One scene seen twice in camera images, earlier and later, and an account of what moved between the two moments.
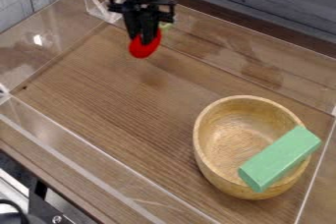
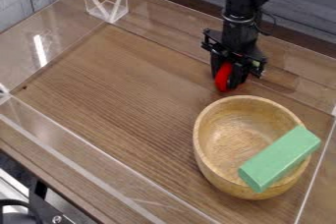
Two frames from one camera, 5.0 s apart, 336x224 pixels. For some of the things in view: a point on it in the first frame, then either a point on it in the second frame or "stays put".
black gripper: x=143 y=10 → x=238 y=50
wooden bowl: x=235 y=129 stays put
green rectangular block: x=279 y=158 stays put
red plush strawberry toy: x=141 y=50 → x=221 y=82
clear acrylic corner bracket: x=95 y=7 stays put
